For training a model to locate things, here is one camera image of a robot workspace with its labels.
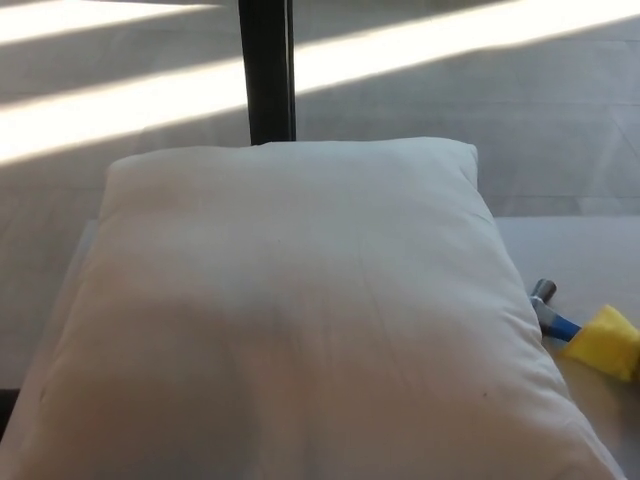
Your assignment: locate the hammer with yellow foam grip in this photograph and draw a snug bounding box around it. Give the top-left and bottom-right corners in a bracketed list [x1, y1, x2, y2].
[529, 278, 640, 386]

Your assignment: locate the white square pillow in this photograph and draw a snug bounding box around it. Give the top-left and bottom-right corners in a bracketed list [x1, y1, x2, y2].
[0, 141, 627, 480]

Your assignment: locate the black vertical post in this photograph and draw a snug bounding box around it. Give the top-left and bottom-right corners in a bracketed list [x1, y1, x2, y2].
[237, 0, 300, 148]

